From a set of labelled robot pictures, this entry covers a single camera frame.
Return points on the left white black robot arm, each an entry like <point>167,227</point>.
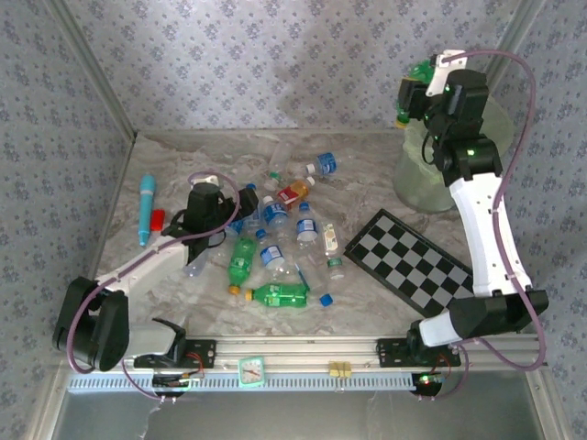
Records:
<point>137,270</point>

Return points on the aluminium frame post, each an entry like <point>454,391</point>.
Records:
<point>527,23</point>
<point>91,69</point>

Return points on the blue toy marker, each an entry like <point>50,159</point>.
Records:
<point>147,201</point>

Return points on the clear unlabelled plastic bottle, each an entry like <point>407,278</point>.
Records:
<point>196,268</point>

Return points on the aluminium mounting rail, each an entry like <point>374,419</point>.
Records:
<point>302,355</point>

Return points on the small red box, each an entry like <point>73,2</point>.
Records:
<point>158,220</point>

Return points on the blue plastic stick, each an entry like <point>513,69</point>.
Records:
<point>302,277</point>

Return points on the green bottle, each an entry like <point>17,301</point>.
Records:
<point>240,266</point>
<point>280,295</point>
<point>423,69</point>

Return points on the green mesh bin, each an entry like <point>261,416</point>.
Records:
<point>417,188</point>

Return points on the crushed clear plastic bottle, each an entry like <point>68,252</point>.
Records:
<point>316,270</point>

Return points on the orange bottle, red label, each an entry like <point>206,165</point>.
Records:
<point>293,192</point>

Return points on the small green square clock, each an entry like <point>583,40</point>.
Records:
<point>251,372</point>

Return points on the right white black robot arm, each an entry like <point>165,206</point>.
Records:
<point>486,238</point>

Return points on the green plastic bin liner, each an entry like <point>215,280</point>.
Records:
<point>415,137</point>

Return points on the black and grey chessboard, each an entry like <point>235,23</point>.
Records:
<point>399,256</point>

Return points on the blue-label water bottle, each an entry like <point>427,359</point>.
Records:
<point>306,227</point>
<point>275,214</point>
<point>238,227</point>
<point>271,255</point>

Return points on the small blue-label bottle, white cap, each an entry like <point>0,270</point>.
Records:
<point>326,163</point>

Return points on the loose blue bottle cap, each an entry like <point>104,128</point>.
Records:
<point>326,300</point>

